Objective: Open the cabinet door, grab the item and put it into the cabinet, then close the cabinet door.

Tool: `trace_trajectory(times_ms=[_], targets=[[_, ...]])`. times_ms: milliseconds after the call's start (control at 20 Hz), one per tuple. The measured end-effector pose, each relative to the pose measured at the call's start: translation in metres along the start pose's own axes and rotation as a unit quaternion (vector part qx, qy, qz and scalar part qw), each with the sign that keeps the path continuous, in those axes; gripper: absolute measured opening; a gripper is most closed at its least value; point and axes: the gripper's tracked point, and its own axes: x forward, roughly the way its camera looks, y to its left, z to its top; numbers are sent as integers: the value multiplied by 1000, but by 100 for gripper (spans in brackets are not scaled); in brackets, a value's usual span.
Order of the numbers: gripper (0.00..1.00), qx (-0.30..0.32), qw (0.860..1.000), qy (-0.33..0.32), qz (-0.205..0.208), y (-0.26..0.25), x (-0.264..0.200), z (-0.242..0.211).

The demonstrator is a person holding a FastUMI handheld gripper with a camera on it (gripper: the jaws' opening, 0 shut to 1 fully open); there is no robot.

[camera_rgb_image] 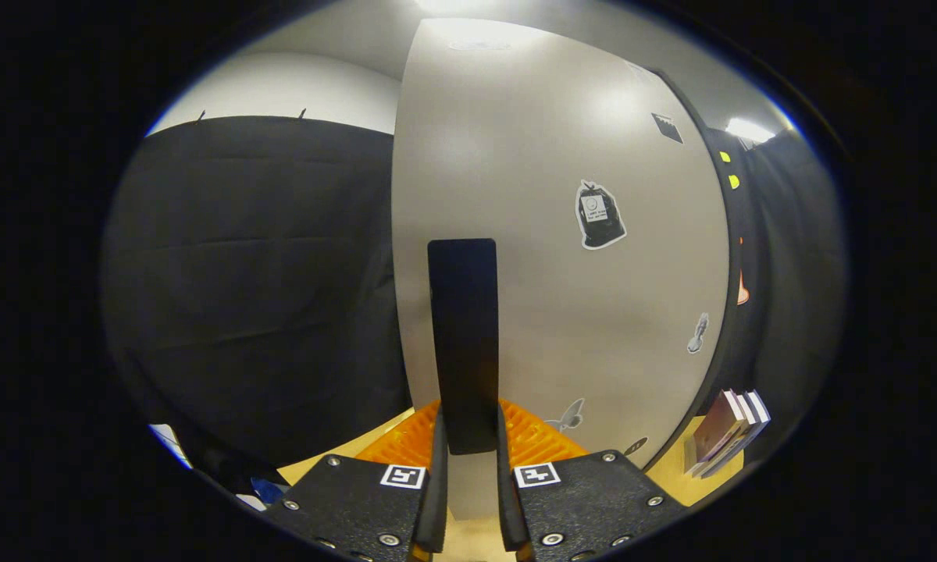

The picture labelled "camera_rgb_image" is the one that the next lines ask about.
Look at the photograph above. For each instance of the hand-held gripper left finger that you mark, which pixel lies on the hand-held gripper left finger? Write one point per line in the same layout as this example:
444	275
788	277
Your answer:
439	499

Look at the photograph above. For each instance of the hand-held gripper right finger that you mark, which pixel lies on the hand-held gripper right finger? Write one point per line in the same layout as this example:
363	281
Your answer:
509	499

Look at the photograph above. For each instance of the beige cabinet door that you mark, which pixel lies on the beige cabinet door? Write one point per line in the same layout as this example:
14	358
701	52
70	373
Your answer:
562	312

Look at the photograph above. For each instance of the beige book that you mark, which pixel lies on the beige book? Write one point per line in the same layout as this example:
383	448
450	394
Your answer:
743	428

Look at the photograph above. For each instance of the grey cabinet body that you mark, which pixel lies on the grey cabinet body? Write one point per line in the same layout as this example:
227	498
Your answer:
730	343

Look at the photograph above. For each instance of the black backdrop cloth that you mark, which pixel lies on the black backdrop cloth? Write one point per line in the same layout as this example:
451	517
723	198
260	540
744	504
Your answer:
242	273

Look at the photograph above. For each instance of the small ceiling light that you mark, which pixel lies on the small ceiling light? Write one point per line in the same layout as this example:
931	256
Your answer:
748	129

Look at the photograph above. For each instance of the large ceiling light panel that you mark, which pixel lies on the large ceiling light panel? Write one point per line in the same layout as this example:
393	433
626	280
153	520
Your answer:
449	5

